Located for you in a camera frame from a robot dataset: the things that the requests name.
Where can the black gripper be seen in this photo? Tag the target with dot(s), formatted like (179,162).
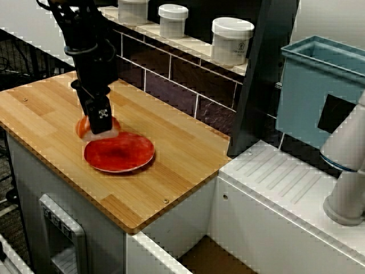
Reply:
(95,68)

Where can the salmon nigiri sushi toy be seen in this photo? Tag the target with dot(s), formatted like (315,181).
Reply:
(82,128)

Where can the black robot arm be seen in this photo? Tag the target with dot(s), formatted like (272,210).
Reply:
(77,23)

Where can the red round plate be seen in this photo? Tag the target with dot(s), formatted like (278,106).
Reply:
(119,154)

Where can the white cabinet body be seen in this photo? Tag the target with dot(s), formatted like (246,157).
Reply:
(94,217)

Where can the white lidded jar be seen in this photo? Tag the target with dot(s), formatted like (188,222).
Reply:
(133,11)
(173,21)

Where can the cream tiled shelf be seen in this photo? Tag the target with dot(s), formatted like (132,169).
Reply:
(194,47)

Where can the grey white dishwasher door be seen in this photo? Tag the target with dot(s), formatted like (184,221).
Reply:
(61,237)

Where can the white lidded jar house print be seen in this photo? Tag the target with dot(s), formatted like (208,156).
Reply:
(232,42)

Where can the brown board inside sink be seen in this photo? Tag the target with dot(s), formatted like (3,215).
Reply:
(214,257)

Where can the white sink unit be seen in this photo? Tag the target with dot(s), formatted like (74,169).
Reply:
(271,205)

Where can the teal blue box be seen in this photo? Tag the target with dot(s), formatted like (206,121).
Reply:
(308,94)

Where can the white rail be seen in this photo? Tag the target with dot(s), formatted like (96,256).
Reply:
(11,257)

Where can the black upright post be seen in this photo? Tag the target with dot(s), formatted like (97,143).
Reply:
(265,71)

